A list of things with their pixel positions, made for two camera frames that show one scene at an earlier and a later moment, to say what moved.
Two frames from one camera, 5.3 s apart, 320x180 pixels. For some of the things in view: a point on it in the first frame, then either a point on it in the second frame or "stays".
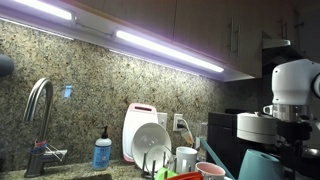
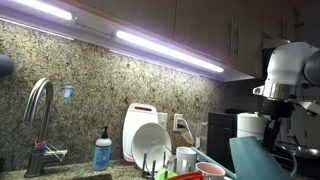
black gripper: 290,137 to 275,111
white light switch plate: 162,118 stays
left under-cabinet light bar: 45,8 stays
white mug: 186,160 stays
